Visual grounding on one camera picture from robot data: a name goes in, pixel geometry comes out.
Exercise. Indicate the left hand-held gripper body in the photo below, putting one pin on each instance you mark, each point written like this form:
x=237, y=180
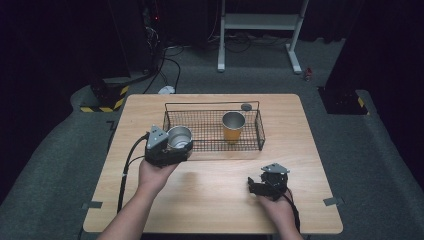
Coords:
x=158, y=148

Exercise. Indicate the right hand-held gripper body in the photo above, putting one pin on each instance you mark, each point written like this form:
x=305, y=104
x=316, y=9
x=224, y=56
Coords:
x=275, y=181

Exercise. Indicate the person's left hand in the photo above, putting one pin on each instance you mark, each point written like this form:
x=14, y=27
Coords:
x=155, y=176

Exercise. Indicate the person's right hand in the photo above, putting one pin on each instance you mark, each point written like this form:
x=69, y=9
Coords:
x=280, y=211

